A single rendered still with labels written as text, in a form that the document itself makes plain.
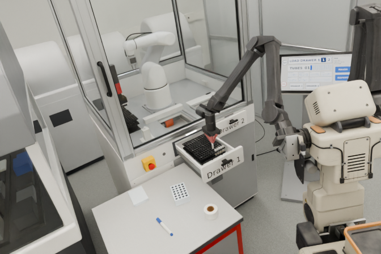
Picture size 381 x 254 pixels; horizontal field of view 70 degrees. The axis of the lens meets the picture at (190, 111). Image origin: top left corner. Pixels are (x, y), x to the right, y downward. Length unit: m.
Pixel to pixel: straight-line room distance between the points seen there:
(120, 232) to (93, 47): 0.92
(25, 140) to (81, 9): 0.62
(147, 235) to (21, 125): 0.76
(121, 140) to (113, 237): 0.49
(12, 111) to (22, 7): 3.48
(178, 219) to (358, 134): 0.91
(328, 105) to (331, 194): 0.42
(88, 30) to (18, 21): 3.22
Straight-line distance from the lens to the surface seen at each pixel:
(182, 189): 1.59
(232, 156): 1.59
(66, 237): 1.51
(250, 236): 2.36
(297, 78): 2.19
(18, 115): 1.18
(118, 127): 1.55
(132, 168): 1.70
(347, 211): 1.51
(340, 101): 1.18
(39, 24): 4.60
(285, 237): 2.36
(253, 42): 1.40
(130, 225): 1.55
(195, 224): 1.45
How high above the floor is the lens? 1.86
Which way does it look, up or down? 26 degrees down
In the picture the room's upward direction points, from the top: 10 degrees counter-clockwise
